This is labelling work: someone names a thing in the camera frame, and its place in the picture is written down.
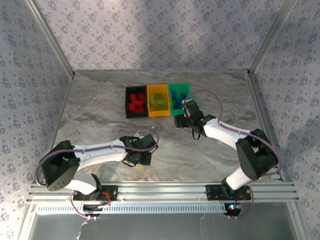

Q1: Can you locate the yellow plastic bin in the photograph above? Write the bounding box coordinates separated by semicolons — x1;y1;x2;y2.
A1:
146;84;172;118

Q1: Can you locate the green plastic bin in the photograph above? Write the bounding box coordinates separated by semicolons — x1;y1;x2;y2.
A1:
167;82;193;116

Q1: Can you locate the black plastic bin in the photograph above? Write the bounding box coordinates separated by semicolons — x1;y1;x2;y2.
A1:
124;85;149;119

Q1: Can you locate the black controller board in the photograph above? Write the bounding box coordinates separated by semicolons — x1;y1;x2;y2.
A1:
82;203;103;216

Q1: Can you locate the controller board with LED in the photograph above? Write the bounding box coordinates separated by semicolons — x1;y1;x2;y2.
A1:
223;202;243;216

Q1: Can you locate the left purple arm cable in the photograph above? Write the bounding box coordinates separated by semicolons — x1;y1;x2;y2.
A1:
34;128;160;221

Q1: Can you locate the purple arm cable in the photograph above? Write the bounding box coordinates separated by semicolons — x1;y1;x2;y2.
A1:
183;89;283;221
34;128;160;221

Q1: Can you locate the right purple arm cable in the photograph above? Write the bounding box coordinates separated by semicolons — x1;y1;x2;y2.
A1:
183;89;283;221

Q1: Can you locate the aluminum base rail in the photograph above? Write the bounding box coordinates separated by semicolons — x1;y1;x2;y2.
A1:
26;181;300;204

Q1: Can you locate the red wire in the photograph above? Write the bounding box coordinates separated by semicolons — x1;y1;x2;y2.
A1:
101;191;112;205
236;192;248;207

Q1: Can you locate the aluminum rear rail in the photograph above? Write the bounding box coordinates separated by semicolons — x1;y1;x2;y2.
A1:
73;69;251;75

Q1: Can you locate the white slotted cable duct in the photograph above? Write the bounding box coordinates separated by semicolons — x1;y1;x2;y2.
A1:
36;202;227;215

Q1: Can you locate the aluminum side rail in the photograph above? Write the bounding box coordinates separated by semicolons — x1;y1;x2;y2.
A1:
42;73;76;182
246;71;285;182

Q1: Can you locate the aluminum corner post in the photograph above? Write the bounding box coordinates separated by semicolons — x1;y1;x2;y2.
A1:
24;0;76;79
247;0;300;76

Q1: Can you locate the aluminum frame leg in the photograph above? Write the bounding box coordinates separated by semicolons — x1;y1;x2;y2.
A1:
286;201;310;240
18;203;38;240

